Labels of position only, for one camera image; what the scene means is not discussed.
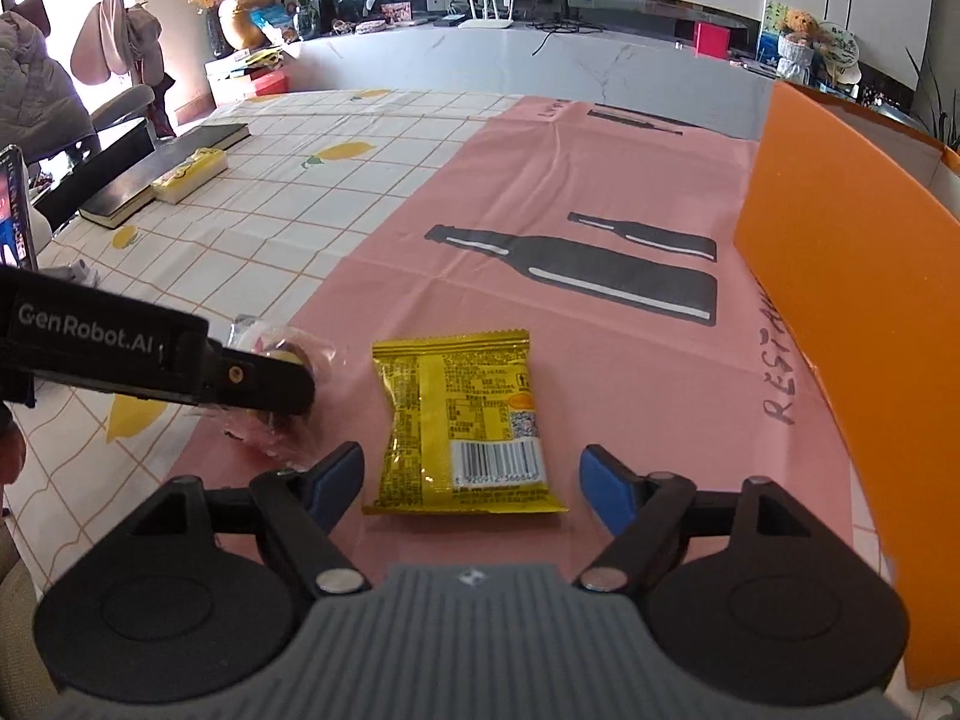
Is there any red box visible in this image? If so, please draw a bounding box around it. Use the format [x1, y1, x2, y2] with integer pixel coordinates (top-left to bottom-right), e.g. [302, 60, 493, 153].
[693, 20, 733, 60]

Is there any clear packet with pastry roll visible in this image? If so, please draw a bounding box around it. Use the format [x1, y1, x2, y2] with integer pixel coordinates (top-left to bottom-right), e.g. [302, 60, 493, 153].
[223, 313, 340, 466]

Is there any pink hat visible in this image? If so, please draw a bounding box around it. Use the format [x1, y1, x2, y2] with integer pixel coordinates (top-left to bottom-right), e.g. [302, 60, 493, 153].
[70, 0, 132, 88]

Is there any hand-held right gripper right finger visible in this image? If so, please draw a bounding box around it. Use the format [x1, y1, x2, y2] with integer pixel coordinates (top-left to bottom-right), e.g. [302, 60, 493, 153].
[574, 444, 816, 592]

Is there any gold vase with dried flowers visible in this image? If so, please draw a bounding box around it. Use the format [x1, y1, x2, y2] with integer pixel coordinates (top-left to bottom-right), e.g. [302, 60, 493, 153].
[182, 0, 277, 55]

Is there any marble cabinet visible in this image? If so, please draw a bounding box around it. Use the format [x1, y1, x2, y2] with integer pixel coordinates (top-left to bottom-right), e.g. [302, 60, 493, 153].
[281, 11, 781, 142]

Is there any round hand fan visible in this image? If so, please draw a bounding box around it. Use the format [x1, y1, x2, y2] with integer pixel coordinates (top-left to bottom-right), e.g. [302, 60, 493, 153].
[817, 21, 865, 87]

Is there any white checked lemon-print tablecloth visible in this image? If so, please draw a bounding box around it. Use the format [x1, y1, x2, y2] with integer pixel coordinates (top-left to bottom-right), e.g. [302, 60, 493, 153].
[0, 88, 524, 578]

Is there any grey chair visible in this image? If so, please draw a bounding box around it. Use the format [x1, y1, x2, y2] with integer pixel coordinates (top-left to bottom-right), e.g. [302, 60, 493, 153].
[88, 82, 160, 155]

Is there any stack of papers and boxes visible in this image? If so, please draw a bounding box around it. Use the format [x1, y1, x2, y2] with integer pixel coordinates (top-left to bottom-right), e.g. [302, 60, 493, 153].
[205, 41, 302, 107]

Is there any grey padded jacket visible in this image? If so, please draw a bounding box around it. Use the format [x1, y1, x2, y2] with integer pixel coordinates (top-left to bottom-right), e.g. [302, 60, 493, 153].
[0, 0, 102, 162]

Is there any white router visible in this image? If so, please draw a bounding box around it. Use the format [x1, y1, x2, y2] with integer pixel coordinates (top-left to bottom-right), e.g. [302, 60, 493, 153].
[456, 0, 520, 32]

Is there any pink bottle-print tablecloth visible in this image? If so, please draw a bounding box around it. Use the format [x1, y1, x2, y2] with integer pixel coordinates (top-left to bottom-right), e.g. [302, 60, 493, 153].
[161, 94, 901, 593]

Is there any black book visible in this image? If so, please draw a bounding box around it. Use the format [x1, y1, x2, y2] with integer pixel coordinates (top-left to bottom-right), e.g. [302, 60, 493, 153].
[78, 122, 252, 230]

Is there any smartphone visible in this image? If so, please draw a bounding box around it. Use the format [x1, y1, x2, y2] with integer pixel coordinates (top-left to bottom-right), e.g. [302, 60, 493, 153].
[0, 144, 40, 272]

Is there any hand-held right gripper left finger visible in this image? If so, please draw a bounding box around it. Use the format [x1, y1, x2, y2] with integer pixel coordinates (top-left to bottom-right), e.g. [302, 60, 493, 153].
[131, 441, 374, 596]

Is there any teddy bear bouquet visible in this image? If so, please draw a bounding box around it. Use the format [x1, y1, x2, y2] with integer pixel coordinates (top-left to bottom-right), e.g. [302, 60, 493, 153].
[775, 9, 824, 85]

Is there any yellow snack packet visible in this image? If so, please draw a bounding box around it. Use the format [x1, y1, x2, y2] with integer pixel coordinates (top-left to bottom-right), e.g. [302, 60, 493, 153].
[362, 328, 569, 517]

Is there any orange box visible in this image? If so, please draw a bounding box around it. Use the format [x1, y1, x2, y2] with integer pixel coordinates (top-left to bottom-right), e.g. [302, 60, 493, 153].
[733, 80, 960, 692]

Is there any yellow and white box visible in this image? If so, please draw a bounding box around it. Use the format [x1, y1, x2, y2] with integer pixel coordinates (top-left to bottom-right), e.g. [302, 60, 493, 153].
[150, 147, 229, 206]

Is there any framed picture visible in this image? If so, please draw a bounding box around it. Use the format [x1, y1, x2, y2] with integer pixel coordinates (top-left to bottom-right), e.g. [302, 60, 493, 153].
[756, 0, 790, 67]

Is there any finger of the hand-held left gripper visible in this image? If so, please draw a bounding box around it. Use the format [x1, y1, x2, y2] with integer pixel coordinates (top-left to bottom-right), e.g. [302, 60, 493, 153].
[206, 341, 317, 419]

